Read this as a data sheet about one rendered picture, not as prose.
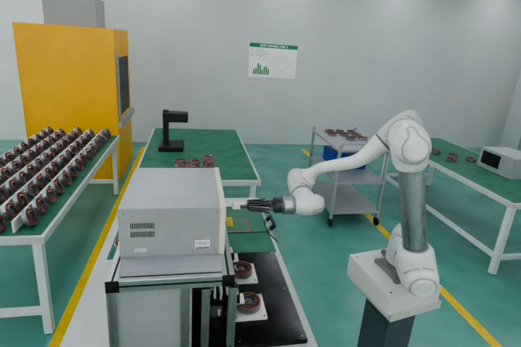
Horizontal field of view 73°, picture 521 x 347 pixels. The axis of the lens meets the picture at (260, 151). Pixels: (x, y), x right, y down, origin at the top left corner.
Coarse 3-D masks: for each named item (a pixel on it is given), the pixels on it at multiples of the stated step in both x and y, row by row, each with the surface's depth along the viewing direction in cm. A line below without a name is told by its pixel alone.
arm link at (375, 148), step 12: (372, 144) 155; (384, 144) 152; (348, 156) 164; (360, 156) 158; (372, 156) 156; (312, 168) 178; (324, 168) 173; (336, 168) 168; (348, 168) 163; (288, 180) 183; (300, 180) 177; (312, 180) 179
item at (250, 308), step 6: (246, 294) 162; (252, 294) 162; (246, 300) 160; (252, 300) 162; (258, 300) 159; (240, 306) 155; (246, 306) 155; (252, 306) 155; (258, 306) 156; (246, 312) 154; (252, 312) 154
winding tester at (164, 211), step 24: (144, 168) 167; (168, 168) 169; (192, 168) 171; (216, 168) 173; (144, 192) 142; (168, 192) 143; (192, 192) 145; (216, 192) 146; (120, 216) 128; (144, 216) 129; (168, 216) 131; (192, 216) 133; (216, 216) 135; (120, 240) 131; (144, 240) 132; (168, 240) 134; (192, 240) 136; (216, 240) 138
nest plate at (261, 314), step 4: (260, 296) 167; (260, 304) 161; (260, 308) 159; (264, 308) 159; (236, 312) 156; (240, 312) 156; (260, 312) 157; (264, 312) 157; (236, 316) 154; (240, 316) 154; (244, 316) 154; (248, 316) 154; (252, 316) 154; (256, 316) 154; (260, 316) 154; (264, 316) 155; (236, 320) 152; (240, 320) 152; (244, 320) 153; (248, 320) 153; (252, 320) 153
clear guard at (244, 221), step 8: (232, 216) 180; (240, 216) 181; (248, 216) 182; (256, 216) 182; (264, 216) 189; (240, 224) 174; (248, 224) 174; (256, 224) 175; (264, 224) 175; (232, 232) 165; (240, 232) 166; (248, 232) 167; (272, 232) 176
